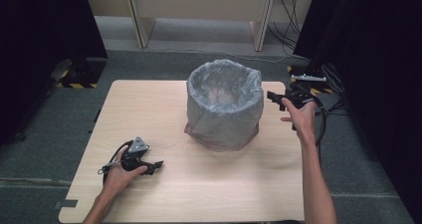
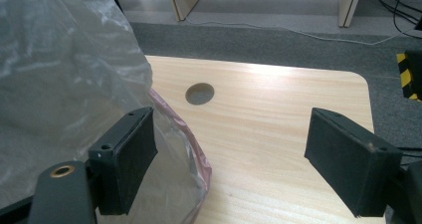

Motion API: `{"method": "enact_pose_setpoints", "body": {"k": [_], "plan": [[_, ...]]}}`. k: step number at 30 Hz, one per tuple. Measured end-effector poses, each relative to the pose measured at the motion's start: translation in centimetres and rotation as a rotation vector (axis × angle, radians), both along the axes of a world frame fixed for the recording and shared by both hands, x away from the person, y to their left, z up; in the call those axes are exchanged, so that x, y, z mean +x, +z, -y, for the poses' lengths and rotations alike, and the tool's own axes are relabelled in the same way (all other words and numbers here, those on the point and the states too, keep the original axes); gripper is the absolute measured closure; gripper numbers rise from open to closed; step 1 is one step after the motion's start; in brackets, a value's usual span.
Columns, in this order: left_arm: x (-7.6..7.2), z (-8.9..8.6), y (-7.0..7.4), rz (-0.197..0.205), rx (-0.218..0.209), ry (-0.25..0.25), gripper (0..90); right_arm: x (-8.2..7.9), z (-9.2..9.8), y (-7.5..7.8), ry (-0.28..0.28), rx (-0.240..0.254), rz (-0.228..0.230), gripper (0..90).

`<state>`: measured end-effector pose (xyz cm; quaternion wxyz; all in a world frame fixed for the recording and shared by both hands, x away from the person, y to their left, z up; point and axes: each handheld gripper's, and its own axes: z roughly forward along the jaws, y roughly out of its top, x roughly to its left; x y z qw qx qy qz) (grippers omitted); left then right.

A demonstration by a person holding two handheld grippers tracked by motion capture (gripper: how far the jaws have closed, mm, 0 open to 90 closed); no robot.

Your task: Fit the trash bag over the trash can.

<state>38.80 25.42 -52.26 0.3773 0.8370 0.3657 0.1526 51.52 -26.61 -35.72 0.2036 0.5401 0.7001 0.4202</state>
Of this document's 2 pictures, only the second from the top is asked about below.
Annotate clear plastic bag pink drawstring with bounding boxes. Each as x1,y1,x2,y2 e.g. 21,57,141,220
0,0,213,224

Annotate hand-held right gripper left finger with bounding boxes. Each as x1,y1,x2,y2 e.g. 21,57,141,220
87,106,159,217

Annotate black stand base striped tape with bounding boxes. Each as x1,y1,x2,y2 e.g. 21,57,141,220
395,49,422,103

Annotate black wall cables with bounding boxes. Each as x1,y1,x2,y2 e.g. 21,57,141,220
366,0,422,39

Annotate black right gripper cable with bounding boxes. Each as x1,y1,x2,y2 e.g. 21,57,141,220
396,145,422,159

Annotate beige wooden desk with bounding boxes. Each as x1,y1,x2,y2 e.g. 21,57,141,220
165,0,365,29

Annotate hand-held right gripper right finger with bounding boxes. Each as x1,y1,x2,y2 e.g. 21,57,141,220
304,107,404,219

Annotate thin white floor cable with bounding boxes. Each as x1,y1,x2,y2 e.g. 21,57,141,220
184,17,422,47

